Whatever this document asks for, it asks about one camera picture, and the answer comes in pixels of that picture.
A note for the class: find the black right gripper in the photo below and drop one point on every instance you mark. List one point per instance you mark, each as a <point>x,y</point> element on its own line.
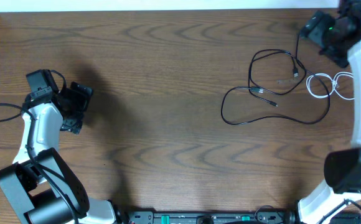
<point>314,27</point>

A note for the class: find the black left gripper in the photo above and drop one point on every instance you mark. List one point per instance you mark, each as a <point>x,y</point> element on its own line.
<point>84,98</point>

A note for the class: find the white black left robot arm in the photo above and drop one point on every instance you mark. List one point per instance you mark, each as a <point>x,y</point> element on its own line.
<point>39,185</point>

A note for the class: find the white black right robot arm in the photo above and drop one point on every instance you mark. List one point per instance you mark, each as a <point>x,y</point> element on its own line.
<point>342,169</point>

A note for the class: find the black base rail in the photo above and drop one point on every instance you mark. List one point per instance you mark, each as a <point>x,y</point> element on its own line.
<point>147,217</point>

